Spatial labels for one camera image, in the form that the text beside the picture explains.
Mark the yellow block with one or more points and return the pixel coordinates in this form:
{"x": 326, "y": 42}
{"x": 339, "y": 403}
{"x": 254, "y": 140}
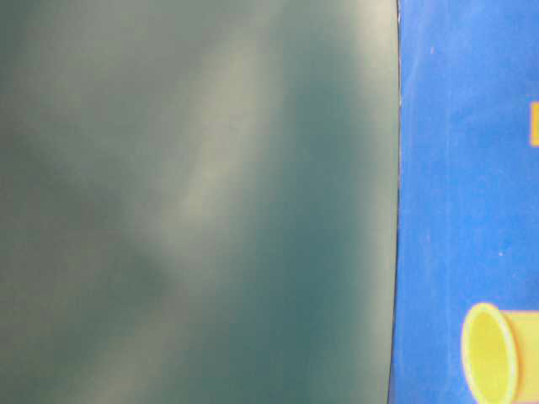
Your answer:
{"x": 534, "y": 125}

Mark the blue table cloth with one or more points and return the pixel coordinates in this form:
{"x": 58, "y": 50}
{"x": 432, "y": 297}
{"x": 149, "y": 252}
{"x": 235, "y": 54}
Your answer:
{"x": 468, "y": 195}

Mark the yellow plastic cup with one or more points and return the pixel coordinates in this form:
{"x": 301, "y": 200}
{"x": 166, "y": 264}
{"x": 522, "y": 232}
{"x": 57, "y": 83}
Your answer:
{"x": 500, "y": 354}

